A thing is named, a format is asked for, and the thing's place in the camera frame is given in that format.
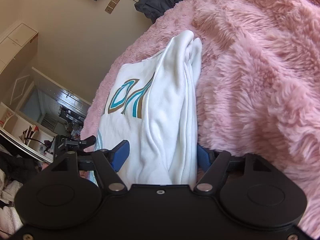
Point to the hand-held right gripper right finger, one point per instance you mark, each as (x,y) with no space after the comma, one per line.
(203,158)

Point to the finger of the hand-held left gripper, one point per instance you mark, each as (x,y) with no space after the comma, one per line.
(88,141)

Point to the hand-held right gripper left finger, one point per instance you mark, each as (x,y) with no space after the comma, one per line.
(121,155)

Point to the white printed t-shirt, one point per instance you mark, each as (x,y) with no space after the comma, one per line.
(165,120)

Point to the pile of clothes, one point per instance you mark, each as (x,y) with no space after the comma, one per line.
(11,187)

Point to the white desk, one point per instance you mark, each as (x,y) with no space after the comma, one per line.
(22,135)

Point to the pink fluffy blanket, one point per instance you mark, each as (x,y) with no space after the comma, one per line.
(250,80)

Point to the white wardrobe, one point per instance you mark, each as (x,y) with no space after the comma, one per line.
(17,47)

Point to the dark blue bag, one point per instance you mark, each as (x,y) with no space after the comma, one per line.
(162,1)

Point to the white door frame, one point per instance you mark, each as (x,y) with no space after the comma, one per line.
(50,97)

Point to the row of wall outlets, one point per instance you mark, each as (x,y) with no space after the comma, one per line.
(112,3)

